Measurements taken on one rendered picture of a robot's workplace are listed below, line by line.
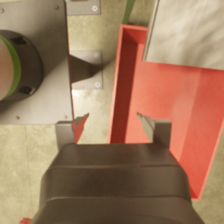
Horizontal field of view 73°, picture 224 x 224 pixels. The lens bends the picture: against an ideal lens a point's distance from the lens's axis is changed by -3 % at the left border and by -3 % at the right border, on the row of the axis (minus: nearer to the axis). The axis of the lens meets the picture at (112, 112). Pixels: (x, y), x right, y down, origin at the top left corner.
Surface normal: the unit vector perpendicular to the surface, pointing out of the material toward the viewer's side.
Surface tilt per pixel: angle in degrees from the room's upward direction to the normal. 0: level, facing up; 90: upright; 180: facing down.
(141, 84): 0
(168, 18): 30
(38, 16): 0
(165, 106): 0
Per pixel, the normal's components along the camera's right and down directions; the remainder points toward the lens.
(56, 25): 0.00, 0.25
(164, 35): -0.04, 0.69
